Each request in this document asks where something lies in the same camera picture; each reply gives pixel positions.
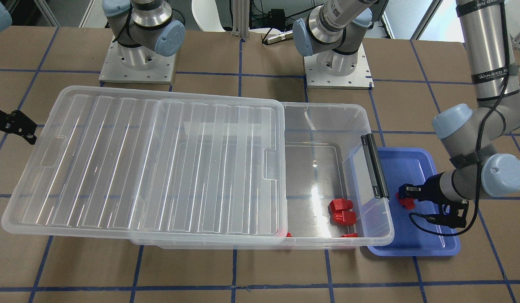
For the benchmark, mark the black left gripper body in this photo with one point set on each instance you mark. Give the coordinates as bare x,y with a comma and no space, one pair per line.
429,187

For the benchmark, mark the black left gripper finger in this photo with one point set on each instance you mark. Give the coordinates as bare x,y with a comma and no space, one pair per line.
409,198
405,188

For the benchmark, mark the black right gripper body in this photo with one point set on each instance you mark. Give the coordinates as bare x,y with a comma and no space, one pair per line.
11,122

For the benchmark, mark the red block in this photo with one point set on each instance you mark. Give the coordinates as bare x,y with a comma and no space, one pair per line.
407,205
338,205
344,218

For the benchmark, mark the clear plastic box lid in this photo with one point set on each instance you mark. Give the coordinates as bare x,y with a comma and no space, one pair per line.
156,166

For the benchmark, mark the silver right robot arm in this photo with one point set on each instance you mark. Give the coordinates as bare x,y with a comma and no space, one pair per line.
45,61

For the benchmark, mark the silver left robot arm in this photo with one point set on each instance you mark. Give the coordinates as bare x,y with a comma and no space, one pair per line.
467,134

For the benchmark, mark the blue plastic tray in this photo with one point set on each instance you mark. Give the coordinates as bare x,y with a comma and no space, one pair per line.
409,165

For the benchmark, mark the clear plastic storage box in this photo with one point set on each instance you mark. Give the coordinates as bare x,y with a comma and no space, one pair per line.
330,153

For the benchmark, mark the white chair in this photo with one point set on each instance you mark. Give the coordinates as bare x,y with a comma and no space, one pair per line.
205,13

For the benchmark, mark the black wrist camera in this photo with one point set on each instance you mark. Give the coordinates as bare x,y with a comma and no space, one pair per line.
452,215

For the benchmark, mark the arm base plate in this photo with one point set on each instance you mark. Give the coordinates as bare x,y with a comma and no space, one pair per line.
330,70
136,65

